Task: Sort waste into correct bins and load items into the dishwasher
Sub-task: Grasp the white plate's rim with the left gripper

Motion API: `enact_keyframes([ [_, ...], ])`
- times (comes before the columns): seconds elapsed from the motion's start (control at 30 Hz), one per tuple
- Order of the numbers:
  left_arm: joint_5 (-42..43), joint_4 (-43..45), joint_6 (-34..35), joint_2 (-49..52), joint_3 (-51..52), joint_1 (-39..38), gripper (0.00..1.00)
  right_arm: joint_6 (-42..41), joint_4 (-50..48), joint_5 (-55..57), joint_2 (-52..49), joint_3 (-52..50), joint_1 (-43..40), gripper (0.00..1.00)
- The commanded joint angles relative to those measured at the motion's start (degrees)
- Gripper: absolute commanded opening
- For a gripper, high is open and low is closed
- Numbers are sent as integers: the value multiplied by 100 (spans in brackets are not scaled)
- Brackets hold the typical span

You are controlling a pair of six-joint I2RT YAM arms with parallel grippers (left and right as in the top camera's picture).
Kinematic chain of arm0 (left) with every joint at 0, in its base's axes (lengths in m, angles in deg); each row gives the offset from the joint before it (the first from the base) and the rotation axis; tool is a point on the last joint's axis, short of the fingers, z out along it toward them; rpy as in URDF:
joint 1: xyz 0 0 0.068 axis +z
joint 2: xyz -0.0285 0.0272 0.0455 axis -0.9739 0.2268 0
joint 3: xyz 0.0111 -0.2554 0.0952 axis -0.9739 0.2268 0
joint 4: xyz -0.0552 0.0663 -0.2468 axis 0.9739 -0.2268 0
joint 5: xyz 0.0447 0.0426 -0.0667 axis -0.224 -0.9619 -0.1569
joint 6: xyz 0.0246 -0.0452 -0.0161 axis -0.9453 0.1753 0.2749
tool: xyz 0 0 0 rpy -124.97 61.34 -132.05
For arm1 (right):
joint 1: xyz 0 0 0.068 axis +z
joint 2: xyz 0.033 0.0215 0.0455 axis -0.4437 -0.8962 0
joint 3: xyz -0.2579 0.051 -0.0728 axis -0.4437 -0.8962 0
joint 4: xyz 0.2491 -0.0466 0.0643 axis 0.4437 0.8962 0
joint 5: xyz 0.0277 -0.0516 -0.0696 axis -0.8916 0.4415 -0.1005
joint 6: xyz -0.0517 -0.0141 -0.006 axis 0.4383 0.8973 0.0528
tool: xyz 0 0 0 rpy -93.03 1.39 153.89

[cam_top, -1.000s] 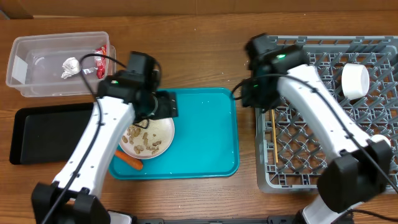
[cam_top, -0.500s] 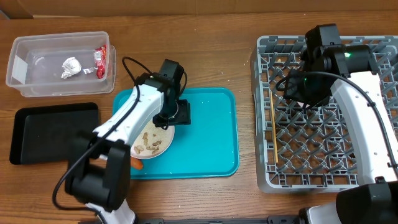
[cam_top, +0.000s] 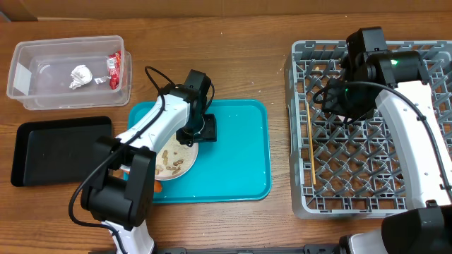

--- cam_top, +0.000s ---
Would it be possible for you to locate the orange carrot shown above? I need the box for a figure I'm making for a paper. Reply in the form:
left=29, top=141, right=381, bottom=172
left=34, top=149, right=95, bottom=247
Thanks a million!
left=154, top=181, right=162, bottom=193

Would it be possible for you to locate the pink plate with rice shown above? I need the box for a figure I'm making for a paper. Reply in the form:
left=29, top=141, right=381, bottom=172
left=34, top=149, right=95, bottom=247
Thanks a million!
left=155, top=135, right=198, bottom=181

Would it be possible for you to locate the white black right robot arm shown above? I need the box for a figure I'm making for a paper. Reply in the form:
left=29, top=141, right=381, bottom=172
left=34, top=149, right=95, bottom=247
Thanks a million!
left=313, top=50, right=451, bottom=253

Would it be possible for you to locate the clear plastic waste bin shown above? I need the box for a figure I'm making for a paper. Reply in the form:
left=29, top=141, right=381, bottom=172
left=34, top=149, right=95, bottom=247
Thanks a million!
left=6, top=35, right=132, bottom=110

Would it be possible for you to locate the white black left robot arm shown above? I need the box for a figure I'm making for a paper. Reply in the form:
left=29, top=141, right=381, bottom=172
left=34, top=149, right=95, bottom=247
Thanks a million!
left=69, top=70, right=217, bottom=253

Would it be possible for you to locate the white paper tissue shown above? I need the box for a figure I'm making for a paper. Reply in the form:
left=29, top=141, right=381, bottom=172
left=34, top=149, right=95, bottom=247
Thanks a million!
left=69, top=65, right=93, bottom=90

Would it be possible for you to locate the teal serving tray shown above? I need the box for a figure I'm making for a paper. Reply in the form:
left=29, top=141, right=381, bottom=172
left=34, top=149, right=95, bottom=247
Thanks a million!
left=126, top=99, right=273, bottom=205

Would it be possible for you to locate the wooden chopstick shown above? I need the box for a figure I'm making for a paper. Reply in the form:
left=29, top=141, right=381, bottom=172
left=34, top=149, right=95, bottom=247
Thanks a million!
left=305, top=102, right=316, bottom=185

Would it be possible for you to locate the red snack wrapper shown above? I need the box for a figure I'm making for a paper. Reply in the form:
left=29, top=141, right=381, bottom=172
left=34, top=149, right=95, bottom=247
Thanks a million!
left=107, top=51, right=121, bottom=90

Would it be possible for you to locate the black plastic tray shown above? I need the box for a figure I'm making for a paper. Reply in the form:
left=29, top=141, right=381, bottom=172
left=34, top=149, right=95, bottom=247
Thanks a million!
left=11, top=116, right=113, bottom=187

